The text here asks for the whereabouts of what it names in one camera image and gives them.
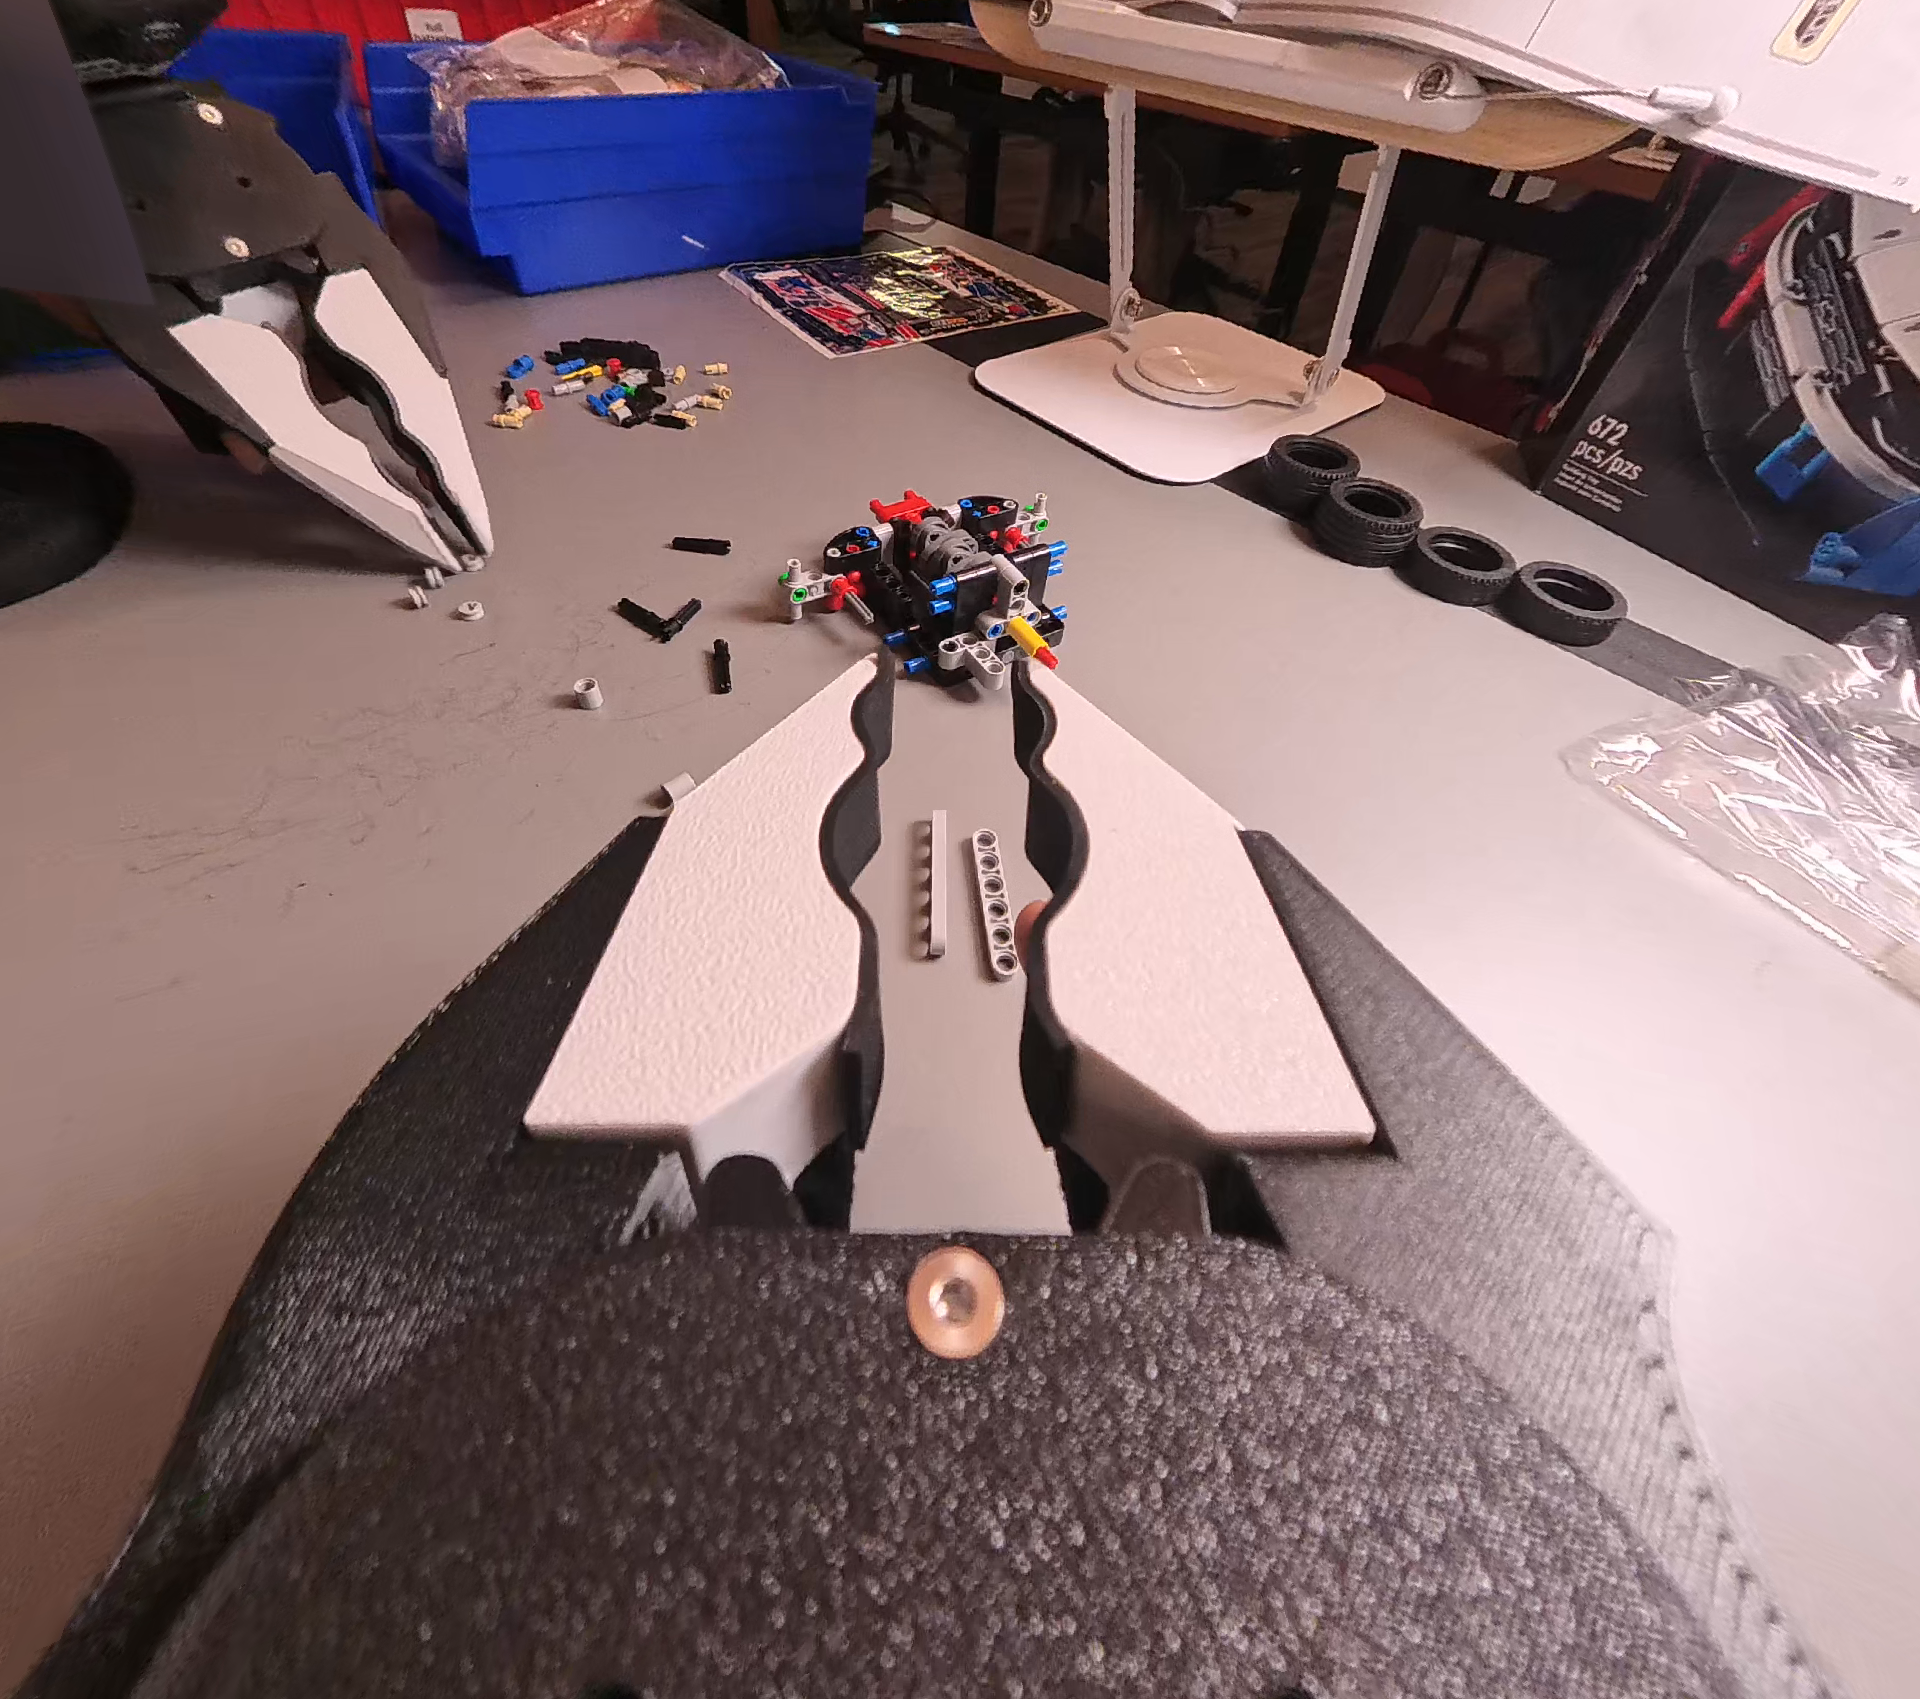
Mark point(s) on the black rubber tyre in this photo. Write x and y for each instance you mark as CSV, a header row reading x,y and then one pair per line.
x,y
1563,604
1308,474
1460,567
1366,522

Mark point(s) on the lego sticker sheet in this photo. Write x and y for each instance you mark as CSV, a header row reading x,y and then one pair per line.
x,y
900,296

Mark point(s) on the pile of small lego pieces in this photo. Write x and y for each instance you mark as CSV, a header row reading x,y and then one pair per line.
x,y
614,386

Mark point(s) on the wooden background table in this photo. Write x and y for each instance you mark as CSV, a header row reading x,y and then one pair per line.
x,y
930,50

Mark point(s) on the white book stand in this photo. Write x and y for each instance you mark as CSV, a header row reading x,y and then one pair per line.
x,y
1199,424

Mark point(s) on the grey lego beam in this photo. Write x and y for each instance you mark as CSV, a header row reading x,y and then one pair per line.
x,y
995,914
937,888

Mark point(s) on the lego set box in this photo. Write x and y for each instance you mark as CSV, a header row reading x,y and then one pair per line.
x,y
1649,409

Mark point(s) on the person's right hand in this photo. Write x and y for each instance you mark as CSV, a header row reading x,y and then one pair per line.
x,y
1033,930

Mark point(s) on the dark rounded object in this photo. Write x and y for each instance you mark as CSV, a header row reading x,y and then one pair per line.
x,y
59,513

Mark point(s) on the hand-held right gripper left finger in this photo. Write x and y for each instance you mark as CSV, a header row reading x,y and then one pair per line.
x,y
705,979

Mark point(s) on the blue storage bin with bags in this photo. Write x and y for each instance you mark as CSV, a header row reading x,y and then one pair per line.
x,y
644,184

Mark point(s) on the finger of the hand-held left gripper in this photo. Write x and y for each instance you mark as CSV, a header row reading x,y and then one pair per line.
x,y
405,379
284,395

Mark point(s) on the plastic bags in bin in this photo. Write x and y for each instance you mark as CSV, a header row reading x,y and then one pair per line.
x,y
601,50

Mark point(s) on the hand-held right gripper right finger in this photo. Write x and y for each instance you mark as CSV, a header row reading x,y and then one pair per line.
x,y
1199,994

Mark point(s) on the partly built lego model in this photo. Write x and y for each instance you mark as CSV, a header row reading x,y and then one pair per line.
x,y
930,574

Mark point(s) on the person's left hand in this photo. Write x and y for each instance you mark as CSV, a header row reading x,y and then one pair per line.
x,y
239,449

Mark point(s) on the empty clear plastic bags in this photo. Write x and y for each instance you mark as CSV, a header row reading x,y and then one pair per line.
x,y
1770,800

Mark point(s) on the empty blue storage bin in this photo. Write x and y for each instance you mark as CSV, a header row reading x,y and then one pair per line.
x,y
284,94

